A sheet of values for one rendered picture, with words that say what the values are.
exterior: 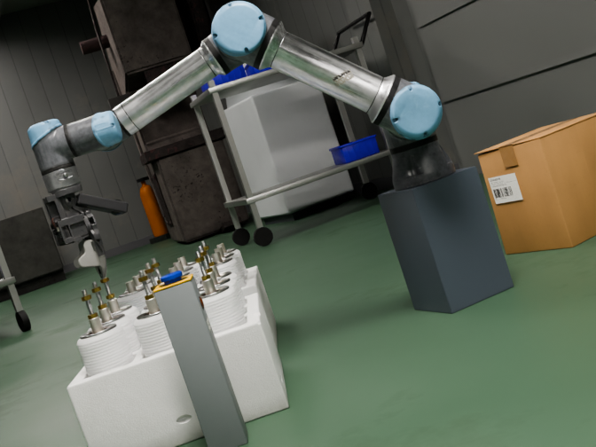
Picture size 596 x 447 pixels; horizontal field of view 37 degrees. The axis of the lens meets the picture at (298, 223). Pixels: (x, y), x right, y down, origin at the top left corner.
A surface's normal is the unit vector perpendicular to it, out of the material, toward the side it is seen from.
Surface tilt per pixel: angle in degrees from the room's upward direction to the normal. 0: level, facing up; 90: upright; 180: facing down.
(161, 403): 90
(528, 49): 90
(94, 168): 90
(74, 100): 90
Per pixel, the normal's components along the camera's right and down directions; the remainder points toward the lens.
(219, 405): 0.06, 0.07
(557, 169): 0.54, -0.11
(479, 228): 0.36, -0.04
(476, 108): -0.88, 0.33
